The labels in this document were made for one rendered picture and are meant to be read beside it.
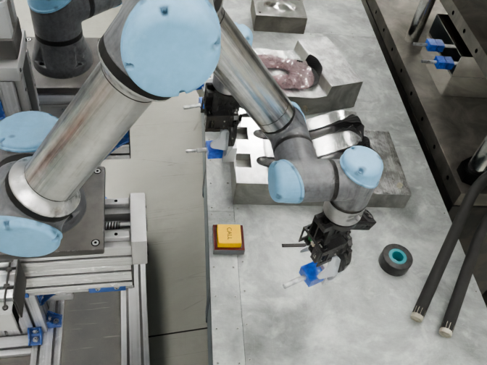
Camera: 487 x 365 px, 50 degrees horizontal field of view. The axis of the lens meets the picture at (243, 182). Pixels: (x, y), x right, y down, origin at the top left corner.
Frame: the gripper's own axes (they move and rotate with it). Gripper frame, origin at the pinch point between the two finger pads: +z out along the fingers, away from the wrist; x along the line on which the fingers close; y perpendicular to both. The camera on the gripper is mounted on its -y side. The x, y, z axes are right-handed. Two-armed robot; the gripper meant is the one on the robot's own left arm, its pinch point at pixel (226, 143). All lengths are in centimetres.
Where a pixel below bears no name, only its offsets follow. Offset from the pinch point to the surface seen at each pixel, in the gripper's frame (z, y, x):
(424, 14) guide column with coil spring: 4, -92, -66
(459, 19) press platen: -7, -91, -46
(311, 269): -1.3, -11.5, 40.4
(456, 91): 14, -94, -32
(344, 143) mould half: 1.2, -34.0, 1.1
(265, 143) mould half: 6.2, -13.1, -4.8
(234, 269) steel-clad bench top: 13.8, 2.1, 29.8
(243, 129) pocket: 7.4, -8.2, -11.9
